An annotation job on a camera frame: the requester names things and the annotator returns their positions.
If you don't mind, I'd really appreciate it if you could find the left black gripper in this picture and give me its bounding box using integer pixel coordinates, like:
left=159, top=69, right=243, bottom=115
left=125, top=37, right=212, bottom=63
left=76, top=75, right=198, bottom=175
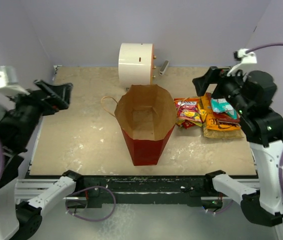
left=7, top=77, right=74, bottom=147

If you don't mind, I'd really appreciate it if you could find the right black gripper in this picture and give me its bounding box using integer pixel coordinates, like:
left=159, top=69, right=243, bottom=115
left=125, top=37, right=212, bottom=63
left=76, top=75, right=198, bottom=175
left=193, top=65, right=251, bottom=116

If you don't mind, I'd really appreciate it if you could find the teal white snack bag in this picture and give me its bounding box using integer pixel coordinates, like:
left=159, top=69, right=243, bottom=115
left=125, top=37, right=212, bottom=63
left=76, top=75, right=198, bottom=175
left=210, top=98, right=237, bottom=113

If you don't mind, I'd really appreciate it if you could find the red doritos bag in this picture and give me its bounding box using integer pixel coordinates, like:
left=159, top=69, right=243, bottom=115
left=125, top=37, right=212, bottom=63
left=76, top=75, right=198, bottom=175
left=212, top=111, right=240, bottom=124

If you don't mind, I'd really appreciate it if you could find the pink fruit candy bag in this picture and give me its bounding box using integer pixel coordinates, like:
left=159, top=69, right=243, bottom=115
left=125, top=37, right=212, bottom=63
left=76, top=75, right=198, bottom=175
left=174, top=97, right=203, bottom=128

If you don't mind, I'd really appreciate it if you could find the orange kettle chips bag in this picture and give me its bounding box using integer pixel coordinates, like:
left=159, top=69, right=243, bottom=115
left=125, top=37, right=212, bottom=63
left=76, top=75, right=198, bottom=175
left=200, top=92, right=241, bottom=132

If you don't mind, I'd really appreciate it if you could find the red peanut snack bag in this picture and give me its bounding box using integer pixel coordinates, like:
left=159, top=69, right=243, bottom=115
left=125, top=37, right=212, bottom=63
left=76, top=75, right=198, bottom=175
left=181, top=120, right=202, bottom=129

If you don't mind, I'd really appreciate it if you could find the tan snack bag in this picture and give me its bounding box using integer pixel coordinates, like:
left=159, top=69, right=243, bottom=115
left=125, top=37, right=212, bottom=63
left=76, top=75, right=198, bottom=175
left=203, top=126, right=245, bottom=139

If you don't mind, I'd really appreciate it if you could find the red paper bag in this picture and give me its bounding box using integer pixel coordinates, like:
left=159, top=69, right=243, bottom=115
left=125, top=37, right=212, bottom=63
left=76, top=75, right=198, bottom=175
left=100, top=84, right=177, bottom=166

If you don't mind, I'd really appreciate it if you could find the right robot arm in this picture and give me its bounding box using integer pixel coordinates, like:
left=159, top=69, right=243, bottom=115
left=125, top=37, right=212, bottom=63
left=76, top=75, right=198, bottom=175
left=192, top=66, right=283, bottom=227

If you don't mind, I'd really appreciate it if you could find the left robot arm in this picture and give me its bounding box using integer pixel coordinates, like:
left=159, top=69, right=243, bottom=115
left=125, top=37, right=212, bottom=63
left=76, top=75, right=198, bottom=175
left=0, top=80, right=85, bottom=240

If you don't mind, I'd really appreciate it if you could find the small grey white device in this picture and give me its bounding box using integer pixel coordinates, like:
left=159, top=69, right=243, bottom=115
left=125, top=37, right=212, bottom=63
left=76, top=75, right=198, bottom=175
left=158, top=60, right=170, bottom=76

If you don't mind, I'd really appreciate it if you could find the white cylinder appliance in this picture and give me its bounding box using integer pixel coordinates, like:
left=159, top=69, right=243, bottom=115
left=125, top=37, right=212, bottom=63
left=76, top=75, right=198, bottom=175
left=118, top=43, right=156, bottom=91

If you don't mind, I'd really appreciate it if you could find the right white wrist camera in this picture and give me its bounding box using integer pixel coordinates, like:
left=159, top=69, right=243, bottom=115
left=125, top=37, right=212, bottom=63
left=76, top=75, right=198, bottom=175
left=226, top=48, right=257, bottom=77

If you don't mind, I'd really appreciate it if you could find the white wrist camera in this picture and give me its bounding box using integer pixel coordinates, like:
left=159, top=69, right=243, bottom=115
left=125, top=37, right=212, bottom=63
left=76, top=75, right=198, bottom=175
left=226, top=48, right=257, bottom=77
left=0, top=66, right=30, bottom=97

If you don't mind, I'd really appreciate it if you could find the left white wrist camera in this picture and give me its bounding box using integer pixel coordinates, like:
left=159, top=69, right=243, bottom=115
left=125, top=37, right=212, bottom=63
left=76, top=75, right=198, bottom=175
left=0, top=66, right=30, bottom=97

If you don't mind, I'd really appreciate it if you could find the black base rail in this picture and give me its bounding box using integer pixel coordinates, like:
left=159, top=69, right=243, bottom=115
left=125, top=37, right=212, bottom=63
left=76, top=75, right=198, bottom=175
left=71, top=175, right=221, bottom=208

